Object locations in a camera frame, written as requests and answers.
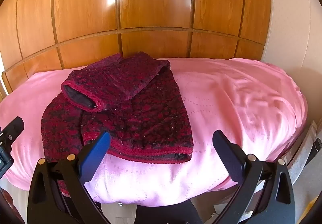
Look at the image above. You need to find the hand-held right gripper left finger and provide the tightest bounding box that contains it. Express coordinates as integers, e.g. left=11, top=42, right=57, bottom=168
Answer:
left=27, top=131, right=111, bottom=224

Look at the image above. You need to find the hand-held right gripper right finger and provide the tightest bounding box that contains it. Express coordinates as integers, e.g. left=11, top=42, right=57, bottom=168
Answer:
left=209, top=130, right=295, bottom=224

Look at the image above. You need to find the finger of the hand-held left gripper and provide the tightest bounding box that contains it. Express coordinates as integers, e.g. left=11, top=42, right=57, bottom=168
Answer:
left=0, top=116, right=25, bottom=149

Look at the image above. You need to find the dark red patterned sweater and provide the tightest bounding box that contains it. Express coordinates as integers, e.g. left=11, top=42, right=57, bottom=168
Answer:
left=41, top=51, right=194, bottom=195

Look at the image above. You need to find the pink blanket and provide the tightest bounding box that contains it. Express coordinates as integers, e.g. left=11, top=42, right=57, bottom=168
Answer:
left=0, top=58, right=309, bottom=205

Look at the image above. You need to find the grey cloth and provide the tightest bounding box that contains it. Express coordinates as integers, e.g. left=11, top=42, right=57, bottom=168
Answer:
left=287, top=133, right=318, bottom=185

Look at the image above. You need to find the person's dark pants leg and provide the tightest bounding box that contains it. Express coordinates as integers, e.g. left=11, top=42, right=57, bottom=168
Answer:
left=135, top=199, right=203, bottom=224

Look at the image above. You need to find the wooden panelled wardrobe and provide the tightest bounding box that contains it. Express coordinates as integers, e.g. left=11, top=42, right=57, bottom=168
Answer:
left=0, top=0, right=273, bottom=96

